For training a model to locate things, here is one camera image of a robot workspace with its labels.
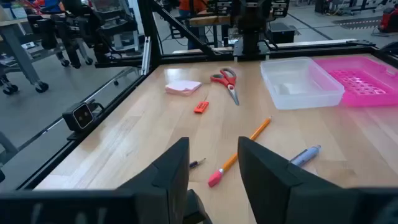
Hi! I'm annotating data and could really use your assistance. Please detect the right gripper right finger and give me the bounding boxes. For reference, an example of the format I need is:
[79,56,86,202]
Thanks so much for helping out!
[238,136,358,224]

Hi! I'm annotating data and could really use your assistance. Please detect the grey wheeled table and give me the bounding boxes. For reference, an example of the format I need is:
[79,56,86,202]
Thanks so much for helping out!
[0,18,50,96]

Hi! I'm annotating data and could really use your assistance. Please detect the wooden background table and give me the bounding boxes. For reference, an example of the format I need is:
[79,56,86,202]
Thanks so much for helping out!
[188,15,231,27]

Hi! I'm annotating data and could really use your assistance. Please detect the silver aluminium strip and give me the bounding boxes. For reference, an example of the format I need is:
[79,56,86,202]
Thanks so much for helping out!
[141,36,152,76]

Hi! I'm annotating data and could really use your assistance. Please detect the black background robot station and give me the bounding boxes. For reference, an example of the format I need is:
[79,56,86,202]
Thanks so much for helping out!
[27,0,141,69]

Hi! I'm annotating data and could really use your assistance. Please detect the small black table camera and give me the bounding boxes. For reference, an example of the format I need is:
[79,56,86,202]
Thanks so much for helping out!
[62,101,96,132]

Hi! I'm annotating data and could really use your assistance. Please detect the clear plastic box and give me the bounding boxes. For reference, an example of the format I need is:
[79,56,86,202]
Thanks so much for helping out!
[260,57,345,110]

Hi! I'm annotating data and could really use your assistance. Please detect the red floor machine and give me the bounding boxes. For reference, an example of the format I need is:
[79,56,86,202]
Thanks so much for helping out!
[379,6,398,34]

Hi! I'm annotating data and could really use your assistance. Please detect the yellow pencil pink eraser cap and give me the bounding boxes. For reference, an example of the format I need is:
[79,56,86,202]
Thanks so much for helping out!
[207,116,273,188]

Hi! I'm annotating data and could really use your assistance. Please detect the black box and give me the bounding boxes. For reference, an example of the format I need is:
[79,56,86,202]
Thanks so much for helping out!
[269,22,296,44]

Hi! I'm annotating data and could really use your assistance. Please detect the red handled scissors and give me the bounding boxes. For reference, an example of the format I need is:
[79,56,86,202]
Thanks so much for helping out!
[210,67,240,106]

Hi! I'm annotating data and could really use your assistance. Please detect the black aluminium table frame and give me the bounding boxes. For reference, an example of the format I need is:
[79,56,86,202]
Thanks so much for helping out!
[17,0,398,191]

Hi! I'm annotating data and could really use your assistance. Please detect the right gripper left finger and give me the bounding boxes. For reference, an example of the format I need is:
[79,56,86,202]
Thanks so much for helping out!
[118,136,190,224]

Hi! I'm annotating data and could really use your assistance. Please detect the lavender pen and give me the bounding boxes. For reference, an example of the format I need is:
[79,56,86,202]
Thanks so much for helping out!
[289,144,322,167]

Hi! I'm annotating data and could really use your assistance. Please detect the person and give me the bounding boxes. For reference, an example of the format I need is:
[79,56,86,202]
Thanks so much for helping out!
[178,0,209,50]

